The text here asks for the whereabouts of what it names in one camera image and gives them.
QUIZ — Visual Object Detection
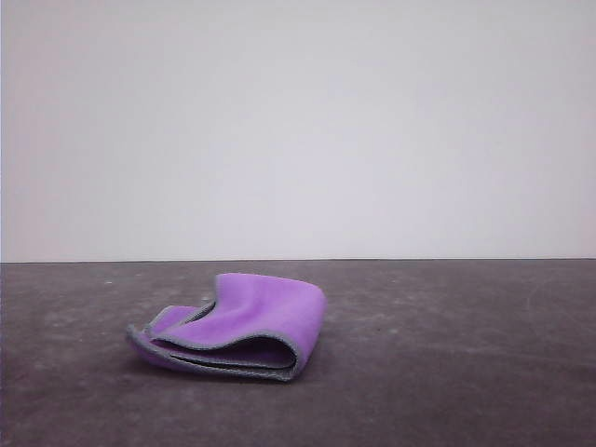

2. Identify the purple towel with grey hem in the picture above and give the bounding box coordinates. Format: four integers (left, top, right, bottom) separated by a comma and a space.
124, 272, 328, 384

